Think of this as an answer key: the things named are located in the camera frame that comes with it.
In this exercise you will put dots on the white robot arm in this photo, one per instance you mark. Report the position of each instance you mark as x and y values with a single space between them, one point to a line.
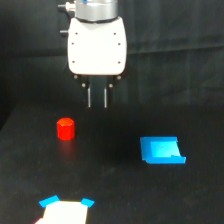
92 11

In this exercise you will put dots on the blue tape strip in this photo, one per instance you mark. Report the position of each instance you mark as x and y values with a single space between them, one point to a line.
47 201
87 202

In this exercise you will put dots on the blue tape strip left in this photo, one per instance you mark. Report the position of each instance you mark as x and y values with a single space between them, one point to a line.
47 201

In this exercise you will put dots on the blue tape strip right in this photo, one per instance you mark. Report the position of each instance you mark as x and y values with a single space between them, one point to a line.
87 202

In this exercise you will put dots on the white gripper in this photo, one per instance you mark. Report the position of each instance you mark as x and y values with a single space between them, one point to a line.
96 49

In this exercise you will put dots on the white paper sheet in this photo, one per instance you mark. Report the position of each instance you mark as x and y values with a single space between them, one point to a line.
65 212

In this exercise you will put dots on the red hexagonal block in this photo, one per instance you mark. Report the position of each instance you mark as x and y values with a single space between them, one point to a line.
65 129

